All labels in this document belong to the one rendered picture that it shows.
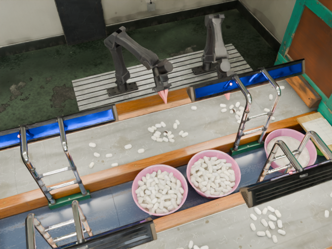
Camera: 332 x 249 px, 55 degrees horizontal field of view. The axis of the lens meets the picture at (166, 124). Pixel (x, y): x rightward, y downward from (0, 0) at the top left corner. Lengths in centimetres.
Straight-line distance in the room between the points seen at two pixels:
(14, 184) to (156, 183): 70
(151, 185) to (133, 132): 35
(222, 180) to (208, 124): 36
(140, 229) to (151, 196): 47
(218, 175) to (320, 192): 50
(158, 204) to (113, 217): 23
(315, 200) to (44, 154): 138
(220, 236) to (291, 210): 36
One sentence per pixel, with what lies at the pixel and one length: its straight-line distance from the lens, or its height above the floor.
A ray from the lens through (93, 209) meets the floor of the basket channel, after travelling 164.
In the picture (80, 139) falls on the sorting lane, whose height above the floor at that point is 74.
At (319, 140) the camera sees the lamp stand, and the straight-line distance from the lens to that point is 141.
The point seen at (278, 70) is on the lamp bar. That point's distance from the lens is 169.
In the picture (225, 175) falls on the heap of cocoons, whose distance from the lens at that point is 164.
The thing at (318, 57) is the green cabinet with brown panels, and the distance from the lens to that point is 197.
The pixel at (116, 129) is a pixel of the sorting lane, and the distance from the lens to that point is 180.
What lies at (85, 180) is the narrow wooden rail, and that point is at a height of 77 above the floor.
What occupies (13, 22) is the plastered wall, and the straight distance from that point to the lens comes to 358.
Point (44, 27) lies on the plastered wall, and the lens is 362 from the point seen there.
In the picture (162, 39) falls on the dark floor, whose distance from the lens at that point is 364.
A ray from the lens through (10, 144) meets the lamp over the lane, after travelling 147.
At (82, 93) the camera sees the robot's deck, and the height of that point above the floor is 67.
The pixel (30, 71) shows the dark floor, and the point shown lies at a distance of 349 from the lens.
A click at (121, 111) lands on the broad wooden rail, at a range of 185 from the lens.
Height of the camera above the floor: 214
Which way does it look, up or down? 51 degrees down
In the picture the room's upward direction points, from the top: straight up
